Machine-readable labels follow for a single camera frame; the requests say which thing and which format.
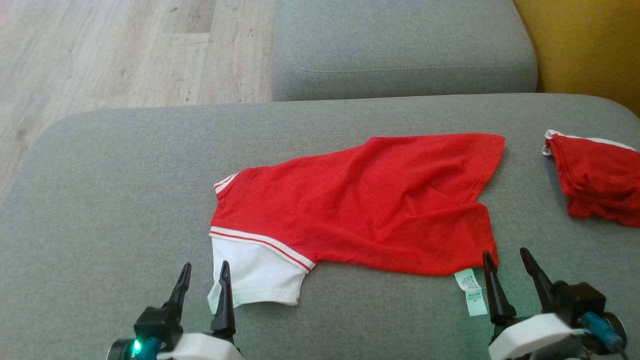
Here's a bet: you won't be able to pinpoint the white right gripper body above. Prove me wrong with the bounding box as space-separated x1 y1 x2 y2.
488 313 586 360

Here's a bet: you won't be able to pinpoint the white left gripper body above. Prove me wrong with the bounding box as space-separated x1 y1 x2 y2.
157 334 243 360

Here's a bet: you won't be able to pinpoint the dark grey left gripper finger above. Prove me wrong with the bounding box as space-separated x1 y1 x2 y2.
167 263 192 307
211 261 236 337

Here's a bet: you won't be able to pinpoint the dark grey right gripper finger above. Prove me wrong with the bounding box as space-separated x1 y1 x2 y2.
520 247 558 313
482 251 517 326

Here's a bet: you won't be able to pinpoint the red shorts with white trim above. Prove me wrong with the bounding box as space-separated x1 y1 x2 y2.
542 130 640 228

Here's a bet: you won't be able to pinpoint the red white-striped t-shirt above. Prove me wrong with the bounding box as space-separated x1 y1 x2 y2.
207 132 507 317

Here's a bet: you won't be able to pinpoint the wide grey sofa seat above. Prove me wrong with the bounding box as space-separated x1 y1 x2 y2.
0 93 640 360

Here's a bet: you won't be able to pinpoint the yellow sofa back cushion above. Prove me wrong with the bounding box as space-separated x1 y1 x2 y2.
512 0 640 118

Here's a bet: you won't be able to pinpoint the narrow grey sofa seat cushion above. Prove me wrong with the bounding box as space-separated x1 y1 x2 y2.
271 0 538 102

